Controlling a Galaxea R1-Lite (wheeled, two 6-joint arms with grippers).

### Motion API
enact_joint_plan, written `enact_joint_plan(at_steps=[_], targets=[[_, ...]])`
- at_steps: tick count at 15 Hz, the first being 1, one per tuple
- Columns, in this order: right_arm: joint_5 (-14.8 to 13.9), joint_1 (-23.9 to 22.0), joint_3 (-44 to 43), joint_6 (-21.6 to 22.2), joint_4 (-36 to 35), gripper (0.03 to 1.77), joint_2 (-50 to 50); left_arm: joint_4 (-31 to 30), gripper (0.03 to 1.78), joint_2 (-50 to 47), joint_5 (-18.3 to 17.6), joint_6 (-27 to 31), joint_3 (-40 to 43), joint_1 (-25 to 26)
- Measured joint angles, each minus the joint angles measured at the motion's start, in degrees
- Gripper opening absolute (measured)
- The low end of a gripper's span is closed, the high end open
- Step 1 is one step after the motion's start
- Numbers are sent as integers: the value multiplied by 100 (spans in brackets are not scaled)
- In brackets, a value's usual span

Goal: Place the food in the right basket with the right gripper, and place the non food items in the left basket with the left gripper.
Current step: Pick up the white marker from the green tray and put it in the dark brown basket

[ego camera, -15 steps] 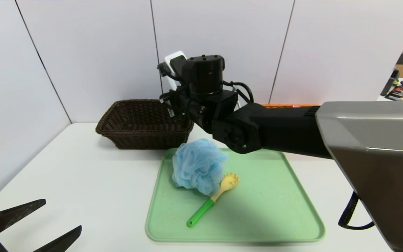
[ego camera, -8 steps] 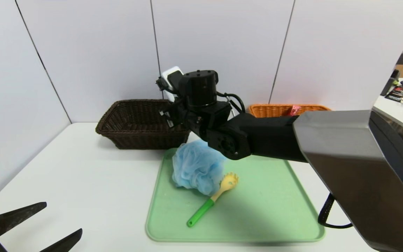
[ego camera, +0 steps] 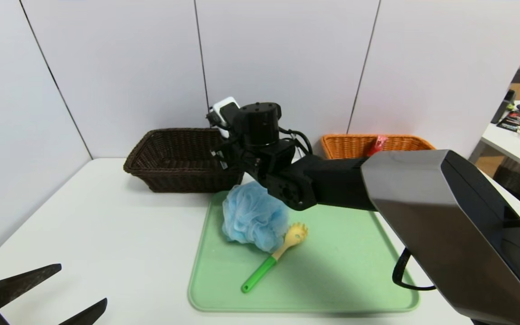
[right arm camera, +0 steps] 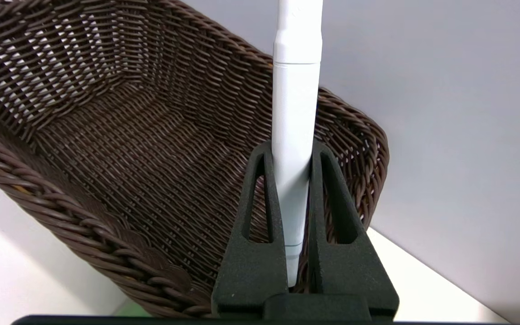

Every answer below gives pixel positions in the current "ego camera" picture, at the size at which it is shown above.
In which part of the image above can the dark brown wicker basket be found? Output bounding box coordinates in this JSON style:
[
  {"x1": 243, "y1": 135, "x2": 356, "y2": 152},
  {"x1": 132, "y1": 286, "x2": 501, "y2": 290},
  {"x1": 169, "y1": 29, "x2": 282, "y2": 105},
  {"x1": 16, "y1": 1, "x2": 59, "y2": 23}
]
[{"x1": 123, "y1": 128, "x2": 247, "y2": 194}]

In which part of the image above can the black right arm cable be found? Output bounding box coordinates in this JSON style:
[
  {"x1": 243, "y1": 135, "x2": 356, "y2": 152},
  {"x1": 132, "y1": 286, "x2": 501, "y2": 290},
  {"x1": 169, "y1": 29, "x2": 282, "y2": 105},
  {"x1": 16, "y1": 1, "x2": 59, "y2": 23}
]
[{"x1": 392, "y1": 247, "x2": 436, "y2": 291}]

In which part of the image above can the black printed packet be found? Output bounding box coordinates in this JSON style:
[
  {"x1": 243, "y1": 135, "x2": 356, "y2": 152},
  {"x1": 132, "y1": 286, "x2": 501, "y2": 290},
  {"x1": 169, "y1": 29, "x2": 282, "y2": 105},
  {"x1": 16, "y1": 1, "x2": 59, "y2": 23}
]
[{"x1": 496, "y1": 111, "x2": 520, "y2": 132}]

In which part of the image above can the yellow pasta spoon green handle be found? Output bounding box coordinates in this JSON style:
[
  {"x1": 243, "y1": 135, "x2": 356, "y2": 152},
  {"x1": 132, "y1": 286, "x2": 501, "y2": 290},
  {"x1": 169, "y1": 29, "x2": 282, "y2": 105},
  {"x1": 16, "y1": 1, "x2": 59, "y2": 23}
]
[{"x1": 241, "y1": 222, "x2": 308, "y2": 293}]

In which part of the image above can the black stand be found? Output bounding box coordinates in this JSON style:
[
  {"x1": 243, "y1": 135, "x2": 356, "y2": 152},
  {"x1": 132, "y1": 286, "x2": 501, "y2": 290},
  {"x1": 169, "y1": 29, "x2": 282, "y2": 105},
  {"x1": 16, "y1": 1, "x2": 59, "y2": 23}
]
[{"x1": 490, "y1": 89, "x2": 515, "y2": 124}]

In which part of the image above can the orange wicker basket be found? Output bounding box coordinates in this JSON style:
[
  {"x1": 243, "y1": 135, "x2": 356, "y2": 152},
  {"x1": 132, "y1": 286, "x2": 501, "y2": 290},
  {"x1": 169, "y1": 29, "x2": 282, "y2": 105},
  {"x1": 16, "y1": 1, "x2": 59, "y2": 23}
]
[{"x1": 321, "y1": 134, "x2": 436, "y2": 159}]

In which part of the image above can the blue mesh bath sponge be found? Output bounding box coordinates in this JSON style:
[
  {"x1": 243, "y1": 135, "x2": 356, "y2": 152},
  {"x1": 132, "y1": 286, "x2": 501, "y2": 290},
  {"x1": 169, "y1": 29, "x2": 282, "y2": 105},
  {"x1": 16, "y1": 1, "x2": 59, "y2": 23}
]
[{"x1": 222, "y1": 181, "x2": 290, "y2": 253}]

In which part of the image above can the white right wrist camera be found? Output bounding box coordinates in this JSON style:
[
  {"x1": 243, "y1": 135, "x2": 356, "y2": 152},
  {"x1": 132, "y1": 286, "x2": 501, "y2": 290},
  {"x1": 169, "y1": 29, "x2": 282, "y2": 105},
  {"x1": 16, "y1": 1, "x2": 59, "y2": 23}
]
[{"x1": 206, "y1": 97, "x2": 241, "y2": 138}]

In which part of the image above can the light green plastic tray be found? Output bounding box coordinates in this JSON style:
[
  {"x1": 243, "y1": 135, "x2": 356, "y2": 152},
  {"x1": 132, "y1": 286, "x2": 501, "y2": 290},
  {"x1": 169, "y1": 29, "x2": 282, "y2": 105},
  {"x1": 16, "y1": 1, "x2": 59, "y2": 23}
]
[{"x1": 188, "y1": 190, "x2": 420, "y2": 313}]

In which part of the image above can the white side table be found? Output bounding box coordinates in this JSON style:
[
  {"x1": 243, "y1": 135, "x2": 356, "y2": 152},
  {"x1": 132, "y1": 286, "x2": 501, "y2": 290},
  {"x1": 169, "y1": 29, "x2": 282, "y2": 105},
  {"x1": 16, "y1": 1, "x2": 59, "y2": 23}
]
[{"x1": 468, "y1": 100, "x2": 520, "y2": 176}]

